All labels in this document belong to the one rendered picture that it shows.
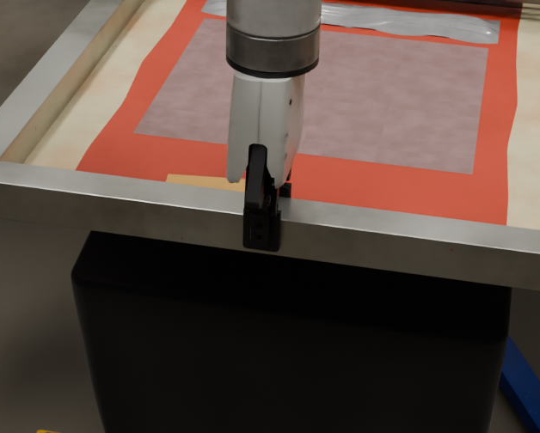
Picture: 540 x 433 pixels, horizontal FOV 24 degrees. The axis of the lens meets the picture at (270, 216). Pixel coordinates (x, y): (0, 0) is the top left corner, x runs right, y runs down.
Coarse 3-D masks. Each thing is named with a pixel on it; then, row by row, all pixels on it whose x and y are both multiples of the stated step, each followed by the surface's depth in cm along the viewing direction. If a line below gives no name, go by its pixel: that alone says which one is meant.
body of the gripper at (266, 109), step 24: (240, 72) 98; (264, 72) 97; (288, 72) 98; (240, 96) 98; (264, 96) 98; (288, 96) 98; (240, 120) 99; (264, 120) 98; (288, 120) 99; (240, 144) 100; (264, 144) 99; (288, 144) 100; (240, 168) 101; (288, 168) 103
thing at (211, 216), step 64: (128, 0) 148; (64, 64) 131; (0, 128) 119; (0, 192) 111; (64, 192) 109; (128, 192) 109; (192, 192) 110; (320, 256) 108; (384, 256) 106; (448, 256) 105; (512, 256) 104
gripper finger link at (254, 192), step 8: (256, 144) 100; (256, 152) 100; (264, 152) 100; (256, 160) 100; (264, 160) 100; (256, 168) 100; (264, 168) 100; (256, 176) 100; (264, 176) 101; (248, 184) 100; (256, 184) 100; (248, 192) 100; (256, 192) 100; (248, 200) 100; (256, 200) 100; (256, 208) 102
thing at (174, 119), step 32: (192, 0) 155; (352, 0) 157; (192, 32) 147; (224, 32) 147; (320, 32) 148; (160, 64) 140; (192, 64) 140; (224, 64) 140; (320, 64) 141; (128, 96) 133; (160, 96) 133; (192, 96) 133; (224, 96) 133; (128, 128) 127; (160, 128) 127; (192, 128) 127; (224, 128) 127; (96, 160) 121; (128, 160) 121; (160, 160) 121; (192, 160) 122; (224, 160) 122
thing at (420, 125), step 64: (384, 0) 157; (384, 64) 141; (448, 64) 142; (512, 64) 142; (320, 128) 128; (384, 128) 128; (448, 128) 129; (320, 192) 117; (384, 192) 117; (448, 192) 118
